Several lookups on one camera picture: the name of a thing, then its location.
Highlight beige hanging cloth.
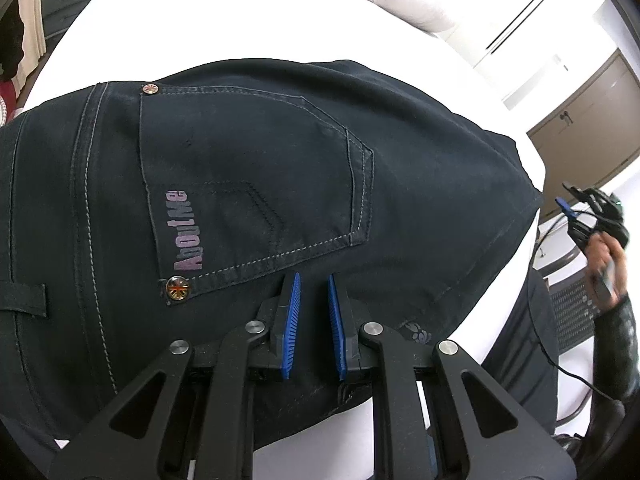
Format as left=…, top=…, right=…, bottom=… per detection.
left=12, top=0, right=55, bottom=96

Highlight brown cabinet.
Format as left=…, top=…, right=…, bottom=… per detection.
left=526, top=49, right=640, bottom=188

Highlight black cable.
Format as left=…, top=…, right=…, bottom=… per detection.
left=529, top=207, right=608, bottom=401

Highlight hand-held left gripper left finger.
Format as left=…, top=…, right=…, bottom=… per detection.
left=47, top=272, right=301, bottom=480

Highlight white wardrobe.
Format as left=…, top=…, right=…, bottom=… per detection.
left=435, top=0, right=623, bottom=111

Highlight metal mesh chair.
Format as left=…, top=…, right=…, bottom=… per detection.
left=532, top=247, right=603, bottom=428

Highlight person's right forearm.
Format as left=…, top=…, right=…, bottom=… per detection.
left=592, top=292, right=640, bottom=403

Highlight red cloth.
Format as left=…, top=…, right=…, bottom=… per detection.
left=0, top=79, right=23, bottom=128

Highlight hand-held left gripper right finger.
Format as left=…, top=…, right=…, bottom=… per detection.
left=327, top=274, right=581, bottom=480

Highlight white bed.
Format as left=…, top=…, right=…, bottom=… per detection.
left=20, top=0, right=548, bottom=480

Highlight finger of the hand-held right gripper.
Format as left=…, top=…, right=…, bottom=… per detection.
left=555, top=197, right=587, bottom=241
left=562, top=182, right=597, bottom=206

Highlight dark denim pants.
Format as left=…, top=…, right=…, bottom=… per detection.
left=0, top=59, right=546, bottom=467

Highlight person's right hand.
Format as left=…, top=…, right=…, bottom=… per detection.
left=585, top=231, right=629, bottom=312

